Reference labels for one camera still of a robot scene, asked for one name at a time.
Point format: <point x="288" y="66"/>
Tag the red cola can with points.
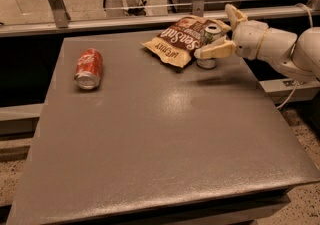
<point x="89" y="69"/>

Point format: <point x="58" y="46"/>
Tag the left grey metal bracket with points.
<point x="60" y="13"/>

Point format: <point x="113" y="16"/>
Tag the grey metal rail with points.
<point x="136" y="22"/>

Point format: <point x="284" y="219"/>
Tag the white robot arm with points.
<point x="296" y="57"/>

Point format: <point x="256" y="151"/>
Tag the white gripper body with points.
<point x="249" y="41"/>

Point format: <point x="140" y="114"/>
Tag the brown chip bag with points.
<point x="176" y="44"/>

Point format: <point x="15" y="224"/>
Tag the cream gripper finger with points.
<point x="221" y="48"/>
<point x="235" y="16"/>

